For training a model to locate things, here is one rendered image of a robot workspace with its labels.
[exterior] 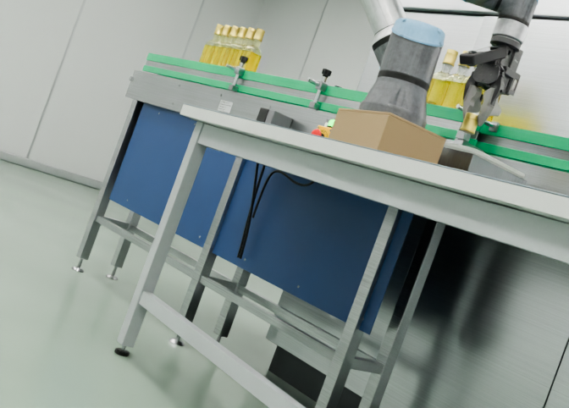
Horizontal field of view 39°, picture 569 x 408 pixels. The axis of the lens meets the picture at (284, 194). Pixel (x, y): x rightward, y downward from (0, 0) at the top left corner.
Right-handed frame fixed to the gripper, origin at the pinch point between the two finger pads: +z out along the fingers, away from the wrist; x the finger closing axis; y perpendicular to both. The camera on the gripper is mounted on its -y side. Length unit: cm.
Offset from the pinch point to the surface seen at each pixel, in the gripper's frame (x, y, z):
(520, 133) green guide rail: 2.2, 22.6, -3.3
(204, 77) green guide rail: 140, 15, 1
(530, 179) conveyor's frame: -6.5, 20.7, 7.7
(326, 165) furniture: 12.5, -26.9, 22.4
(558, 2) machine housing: 18, 40, -46
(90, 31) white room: 605, 169, -49
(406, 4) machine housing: 76, 40, -43
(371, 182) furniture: -4.1, -28.4, 23.3
